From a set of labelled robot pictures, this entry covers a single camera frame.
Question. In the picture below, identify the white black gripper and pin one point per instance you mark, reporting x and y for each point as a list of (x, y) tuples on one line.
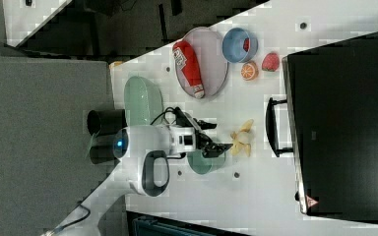
[(188, 134)]

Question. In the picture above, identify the yellow plush peeled banana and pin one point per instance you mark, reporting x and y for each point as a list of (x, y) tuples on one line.
[(241, 140)]

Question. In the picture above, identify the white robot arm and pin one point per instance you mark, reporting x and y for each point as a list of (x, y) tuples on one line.
[(144, 152)]

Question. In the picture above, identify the black toaster oven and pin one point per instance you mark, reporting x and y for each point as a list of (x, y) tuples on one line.
[(332, 102)]

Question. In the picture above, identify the small green round cup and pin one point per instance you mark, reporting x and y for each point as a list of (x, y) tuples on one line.
[(202, 165)]

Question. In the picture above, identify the green perforated colander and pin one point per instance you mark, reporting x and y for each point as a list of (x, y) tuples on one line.
[(142, 100)]

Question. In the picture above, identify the orange slice toy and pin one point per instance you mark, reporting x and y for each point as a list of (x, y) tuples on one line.
[(249, 71)]

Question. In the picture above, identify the grey round plate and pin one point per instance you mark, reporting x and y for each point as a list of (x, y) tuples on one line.
[(213, 66)]

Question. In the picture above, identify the red plush ketchup bottle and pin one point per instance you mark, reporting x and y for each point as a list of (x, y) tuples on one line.
[(186, 61)]

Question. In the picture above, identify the blue bowl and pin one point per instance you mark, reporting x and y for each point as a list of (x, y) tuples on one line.
[(232, 45)]

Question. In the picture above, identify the red plush strawberry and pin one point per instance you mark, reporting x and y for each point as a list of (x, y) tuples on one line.
[(271, 62)]

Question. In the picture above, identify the red strawberry in bowl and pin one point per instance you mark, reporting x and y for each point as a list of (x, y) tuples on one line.
[(246, 44)]

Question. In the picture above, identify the black oven door handle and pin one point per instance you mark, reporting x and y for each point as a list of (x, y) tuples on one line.
[(271, 127)]

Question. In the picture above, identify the black cylinder post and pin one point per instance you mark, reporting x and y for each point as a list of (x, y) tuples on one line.
[(106, 122)]

